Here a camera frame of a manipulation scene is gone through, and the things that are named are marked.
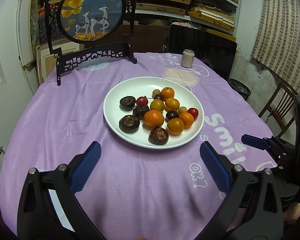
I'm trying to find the round black speaker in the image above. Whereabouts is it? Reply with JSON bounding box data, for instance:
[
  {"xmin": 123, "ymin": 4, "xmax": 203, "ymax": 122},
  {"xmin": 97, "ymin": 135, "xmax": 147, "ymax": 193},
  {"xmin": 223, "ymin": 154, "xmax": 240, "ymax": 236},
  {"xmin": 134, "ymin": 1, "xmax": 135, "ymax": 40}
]
[{"xmin": 227, "ymin": 78, "xmax": 251, "ymax": 100}]

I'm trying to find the dark cherry front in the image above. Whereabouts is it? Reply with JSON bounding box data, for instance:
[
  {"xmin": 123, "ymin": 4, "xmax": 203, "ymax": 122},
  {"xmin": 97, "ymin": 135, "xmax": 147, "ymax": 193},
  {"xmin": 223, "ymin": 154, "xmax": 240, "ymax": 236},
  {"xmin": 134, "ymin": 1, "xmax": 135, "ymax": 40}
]
[{"xmin": 153, "ymin": 94, "xmax": 164, "ymax": 101}]

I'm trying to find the large red tomato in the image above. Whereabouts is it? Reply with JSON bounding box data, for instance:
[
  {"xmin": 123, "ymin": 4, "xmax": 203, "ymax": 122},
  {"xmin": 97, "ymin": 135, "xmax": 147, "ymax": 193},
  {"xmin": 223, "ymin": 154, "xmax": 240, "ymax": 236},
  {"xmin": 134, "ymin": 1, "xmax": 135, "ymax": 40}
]
[{"xmin": 187, "ymin": 108, "xmax": 199, "ymax": 120}]

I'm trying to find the black carved screen stand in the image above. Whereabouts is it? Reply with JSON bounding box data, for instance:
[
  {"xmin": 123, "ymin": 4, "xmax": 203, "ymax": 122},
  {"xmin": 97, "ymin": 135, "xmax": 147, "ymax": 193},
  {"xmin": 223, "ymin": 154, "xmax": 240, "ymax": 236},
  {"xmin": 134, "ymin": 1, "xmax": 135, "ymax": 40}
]
[{"xmin": 44, "ymin": 0, "xmax": 137, "ymax": 85}]

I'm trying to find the dark water chestnut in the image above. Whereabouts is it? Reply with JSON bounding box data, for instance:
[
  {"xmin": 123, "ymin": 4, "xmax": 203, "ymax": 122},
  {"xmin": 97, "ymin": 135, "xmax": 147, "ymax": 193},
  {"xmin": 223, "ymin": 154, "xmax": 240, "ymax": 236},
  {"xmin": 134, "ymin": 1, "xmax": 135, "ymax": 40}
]
[
  {"xmin": 148, "ymin": 127, "xmax": 169, "ymax": 145},
  {"xmin": 119, "ymin": 115, "xmax": 140, "ymax": 133},
  {"xmin": 133, "ymin": 105, "xmax": 150, "ymax": 120},
  {"xmin": 120, "ymin": 96, "xmax": 136, "ymax": 111}
]

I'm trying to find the small mandarin orange right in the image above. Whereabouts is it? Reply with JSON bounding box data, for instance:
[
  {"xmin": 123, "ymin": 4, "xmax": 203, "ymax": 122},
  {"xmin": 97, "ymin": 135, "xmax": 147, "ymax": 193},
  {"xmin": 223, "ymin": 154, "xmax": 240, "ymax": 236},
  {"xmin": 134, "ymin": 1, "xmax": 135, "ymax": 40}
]
[{"xmin": 179, "ymin": 112, "xmax": 194, "ymax": 129}]

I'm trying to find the wooden chair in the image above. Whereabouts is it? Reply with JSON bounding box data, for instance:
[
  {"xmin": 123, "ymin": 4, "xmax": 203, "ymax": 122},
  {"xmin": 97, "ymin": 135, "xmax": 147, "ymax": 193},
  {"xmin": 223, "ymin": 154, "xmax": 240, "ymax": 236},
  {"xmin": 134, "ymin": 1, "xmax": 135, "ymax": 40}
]
[{"xmin": 258, "ymin": 82, "xmax": 297, "ymax": 138}]

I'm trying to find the shelf with framed boards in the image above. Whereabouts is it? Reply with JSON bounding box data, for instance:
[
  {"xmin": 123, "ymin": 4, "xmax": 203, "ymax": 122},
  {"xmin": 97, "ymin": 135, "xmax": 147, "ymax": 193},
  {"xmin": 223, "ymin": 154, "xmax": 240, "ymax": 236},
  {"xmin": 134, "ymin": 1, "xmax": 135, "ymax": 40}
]
[{"xmin": 37, "ymin": 0, "xmax": 242, "ymax": 42}]

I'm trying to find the yellow-orange tomato back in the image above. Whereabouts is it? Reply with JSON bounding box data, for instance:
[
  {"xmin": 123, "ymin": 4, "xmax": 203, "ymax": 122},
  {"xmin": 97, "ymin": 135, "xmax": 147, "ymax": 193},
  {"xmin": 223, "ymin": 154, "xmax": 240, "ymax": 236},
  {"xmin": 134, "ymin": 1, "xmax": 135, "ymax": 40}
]
[{"xmin": 150, "ymin": 99, "xmax": 165, "ymax": 112}]

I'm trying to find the dark water chestnut front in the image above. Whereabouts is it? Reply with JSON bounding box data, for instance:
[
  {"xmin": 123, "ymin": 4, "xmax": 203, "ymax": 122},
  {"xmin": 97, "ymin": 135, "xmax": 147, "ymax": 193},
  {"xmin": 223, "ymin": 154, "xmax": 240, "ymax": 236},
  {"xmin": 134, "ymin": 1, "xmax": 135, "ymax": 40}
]
[{"xmin": 148, "ymin": 127, "xmax": 169, "ymax": 145}]

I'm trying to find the mandarin orange front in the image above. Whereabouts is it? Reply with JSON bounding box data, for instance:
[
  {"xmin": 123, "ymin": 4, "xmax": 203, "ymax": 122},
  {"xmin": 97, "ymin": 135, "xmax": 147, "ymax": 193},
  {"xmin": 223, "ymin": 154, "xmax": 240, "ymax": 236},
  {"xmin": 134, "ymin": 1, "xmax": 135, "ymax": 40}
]
[{"xmin": 143, "ymin": 110, "xmax": 165, "ymax": 128}]

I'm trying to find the white drink can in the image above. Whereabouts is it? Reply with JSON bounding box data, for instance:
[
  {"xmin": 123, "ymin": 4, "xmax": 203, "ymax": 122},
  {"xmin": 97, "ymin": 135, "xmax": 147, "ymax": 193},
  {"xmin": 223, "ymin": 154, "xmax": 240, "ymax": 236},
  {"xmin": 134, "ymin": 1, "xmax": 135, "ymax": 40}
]
[{"xmin": 180, "ymin": 49, "xmax": 195, "ymax": 68}]

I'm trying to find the purple printed tablecloth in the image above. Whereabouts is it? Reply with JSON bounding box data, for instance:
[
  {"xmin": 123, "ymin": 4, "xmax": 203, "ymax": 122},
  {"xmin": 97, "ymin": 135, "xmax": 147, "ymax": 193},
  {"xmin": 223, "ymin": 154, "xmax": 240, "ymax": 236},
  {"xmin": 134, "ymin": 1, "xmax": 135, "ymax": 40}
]
[{"xmin": 0, "ymin": 53, "xmax": 275, "ymax": 239}]

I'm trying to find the small red cherry tomato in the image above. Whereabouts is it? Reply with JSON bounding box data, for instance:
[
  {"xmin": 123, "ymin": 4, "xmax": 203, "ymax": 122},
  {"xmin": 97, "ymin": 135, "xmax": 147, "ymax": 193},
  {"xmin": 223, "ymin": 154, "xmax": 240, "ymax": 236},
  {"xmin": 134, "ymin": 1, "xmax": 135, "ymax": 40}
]
[{"xmin": 136, "ymin": 96, "xmax": 148, "ymax": 106}]

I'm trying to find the tan longan small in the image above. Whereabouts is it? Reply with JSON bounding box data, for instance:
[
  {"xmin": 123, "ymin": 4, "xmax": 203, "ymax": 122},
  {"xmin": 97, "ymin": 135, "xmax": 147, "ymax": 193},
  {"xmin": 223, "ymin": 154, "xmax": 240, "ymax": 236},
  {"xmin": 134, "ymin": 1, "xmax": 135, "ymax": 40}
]
[{"xmin": 152, "ymin": 89, "xmax": 161, "ymax": 98}]

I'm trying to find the white oval plate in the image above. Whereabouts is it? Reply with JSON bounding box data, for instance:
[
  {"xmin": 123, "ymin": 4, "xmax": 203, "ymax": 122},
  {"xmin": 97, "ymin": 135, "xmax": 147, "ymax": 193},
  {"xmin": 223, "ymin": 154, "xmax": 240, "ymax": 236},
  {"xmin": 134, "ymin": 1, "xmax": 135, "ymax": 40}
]
[{"xmin": 103, "ymin": 76, "xmax": 204, "ymax": 150}]

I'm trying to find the mandarin orange back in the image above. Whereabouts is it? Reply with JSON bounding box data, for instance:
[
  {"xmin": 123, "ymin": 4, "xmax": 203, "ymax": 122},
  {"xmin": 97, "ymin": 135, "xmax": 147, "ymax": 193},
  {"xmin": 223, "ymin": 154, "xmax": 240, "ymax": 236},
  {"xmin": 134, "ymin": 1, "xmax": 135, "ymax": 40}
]
[{"xmin": 160, "ymin": 87, "xmax": 175, "ymax": 101}]

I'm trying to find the dark water chestnut middle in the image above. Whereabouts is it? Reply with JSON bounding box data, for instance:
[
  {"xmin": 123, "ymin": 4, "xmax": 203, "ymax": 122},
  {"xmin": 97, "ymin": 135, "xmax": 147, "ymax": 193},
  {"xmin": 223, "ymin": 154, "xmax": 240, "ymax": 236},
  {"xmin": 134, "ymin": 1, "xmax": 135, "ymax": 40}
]
[{"xmin": 133, "ymin": 105, "xmax": 150, "ymax": 120}]

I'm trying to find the dark water chestnut back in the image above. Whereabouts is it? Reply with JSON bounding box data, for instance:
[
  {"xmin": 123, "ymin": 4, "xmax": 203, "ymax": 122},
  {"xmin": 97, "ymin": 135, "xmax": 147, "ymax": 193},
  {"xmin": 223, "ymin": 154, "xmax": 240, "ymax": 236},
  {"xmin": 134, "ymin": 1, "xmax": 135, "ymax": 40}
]
[{"xmin": 119, "ymin": 115, "xmax": 140, "ymax": 133}]

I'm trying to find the dark red cherry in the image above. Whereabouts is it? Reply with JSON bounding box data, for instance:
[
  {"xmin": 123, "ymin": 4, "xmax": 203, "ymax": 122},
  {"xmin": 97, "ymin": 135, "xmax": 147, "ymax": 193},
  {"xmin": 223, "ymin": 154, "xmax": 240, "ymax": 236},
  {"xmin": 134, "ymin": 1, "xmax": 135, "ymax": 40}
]
[{"xmin": 166, "ymin": 111, "xmax": 179, "ymax": 121}]

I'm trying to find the yellow-orange tomato right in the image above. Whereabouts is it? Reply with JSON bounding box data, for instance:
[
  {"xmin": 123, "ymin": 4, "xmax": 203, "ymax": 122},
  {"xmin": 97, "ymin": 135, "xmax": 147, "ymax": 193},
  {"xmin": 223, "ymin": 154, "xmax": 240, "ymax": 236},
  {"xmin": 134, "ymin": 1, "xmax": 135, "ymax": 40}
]
[{"xmin": 165, "ymin": 98, "xmax": 180, "ymax": 111}]

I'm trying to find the tan longan by fruits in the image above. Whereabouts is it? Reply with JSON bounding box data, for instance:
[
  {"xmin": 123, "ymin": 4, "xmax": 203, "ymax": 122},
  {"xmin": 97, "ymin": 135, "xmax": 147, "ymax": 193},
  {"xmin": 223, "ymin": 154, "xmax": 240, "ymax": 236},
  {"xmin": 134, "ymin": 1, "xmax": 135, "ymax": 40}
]
[{"xmin": 178, "ymin": 106, "xmax": 187, "ymax": 114}]

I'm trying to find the large yellow-orange tomato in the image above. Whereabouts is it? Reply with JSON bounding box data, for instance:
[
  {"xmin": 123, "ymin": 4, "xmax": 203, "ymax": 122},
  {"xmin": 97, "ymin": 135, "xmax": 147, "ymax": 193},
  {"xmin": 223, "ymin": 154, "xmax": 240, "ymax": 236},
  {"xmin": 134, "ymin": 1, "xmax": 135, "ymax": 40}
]
[{"xmin": 167, "ymin": 118, "xmax": 184, "ymax": 135}]

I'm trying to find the dark water chestnut left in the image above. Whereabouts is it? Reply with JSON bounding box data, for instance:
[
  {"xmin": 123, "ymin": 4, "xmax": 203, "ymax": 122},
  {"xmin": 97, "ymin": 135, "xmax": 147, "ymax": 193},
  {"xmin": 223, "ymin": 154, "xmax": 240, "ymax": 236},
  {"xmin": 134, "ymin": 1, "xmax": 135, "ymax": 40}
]
[{"xmin": 120, "ymin": 96, "xmax": 136, "ymax": 111}]

